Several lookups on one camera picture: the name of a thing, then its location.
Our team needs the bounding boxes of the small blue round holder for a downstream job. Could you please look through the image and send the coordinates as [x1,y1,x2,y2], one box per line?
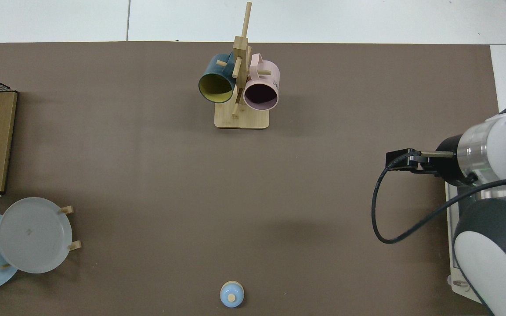
[220,281,245,308]

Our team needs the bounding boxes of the pale toaster oven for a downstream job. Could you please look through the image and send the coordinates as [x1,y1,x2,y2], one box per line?
[445,181,484,303]

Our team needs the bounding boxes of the wooden cup stand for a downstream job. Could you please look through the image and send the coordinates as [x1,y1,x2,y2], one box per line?
[214,2,270,129]

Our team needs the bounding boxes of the pink mug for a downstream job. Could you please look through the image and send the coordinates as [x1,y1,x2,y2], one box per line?
[243,53,281,111]

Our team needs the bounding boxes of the dark teal mug yellow inside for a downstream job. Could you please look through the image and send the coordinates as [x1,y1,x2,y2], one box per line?
[198,53,237,104]

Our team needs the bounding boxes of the brown table cloth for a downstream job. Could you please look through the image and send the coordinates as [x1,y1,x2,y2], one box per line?
[0,42,499,316]

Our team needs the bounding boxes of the wooden plate rack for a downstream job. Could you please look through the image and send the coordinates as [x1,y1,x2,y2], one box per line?
[0,205,82,269]

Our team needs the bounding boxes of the grey plate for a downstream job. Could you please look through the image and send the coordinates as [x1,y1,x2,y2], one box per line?
[0,197,73,274]

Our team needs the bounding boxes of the black cable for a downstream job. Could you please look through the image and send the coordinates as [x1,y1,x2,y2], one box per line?
[371,151,506,244]

